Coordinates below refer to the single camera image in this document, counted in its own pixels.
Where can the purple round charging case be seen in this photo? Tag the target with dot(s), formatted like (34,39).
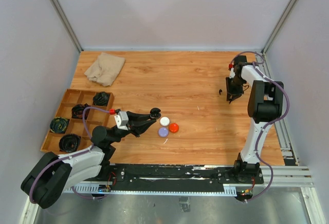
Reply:
(163,132)

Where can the beige folded cloth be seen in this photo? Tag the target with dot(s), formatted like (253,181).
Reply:
(105,69)

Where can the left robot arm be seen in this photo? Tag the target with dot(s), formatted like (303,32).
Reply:
(53,174)

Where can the orange round charging case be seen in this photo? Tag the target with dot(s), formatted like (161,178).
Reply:
(173,127)

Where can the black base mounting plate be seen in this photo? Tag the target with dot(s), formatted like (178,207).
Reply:
(174,178)

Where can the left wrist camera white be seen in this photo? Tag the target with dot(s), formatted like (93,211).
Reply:
(121,120)

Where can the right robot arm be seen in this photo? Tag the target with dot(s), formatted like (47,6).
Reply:
(264,108)

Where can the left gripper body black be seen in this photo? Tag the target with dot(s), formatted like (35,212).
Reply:
(119,134)

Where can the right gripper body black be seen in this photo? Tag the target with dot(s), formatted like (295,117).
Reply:
(235,86)

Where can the white round charging case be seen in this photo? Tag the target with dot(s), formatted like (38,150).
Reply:
(164,121)

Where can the black round charging case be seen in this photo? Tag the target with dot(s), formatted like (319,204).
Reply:
(155,113)

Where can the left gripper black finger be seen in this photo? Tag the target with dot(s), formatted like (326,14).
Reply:
(139,127)
(134,117)

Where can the wooden compartment tray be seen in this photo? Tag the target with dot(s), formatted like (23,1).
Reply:
(80,111)

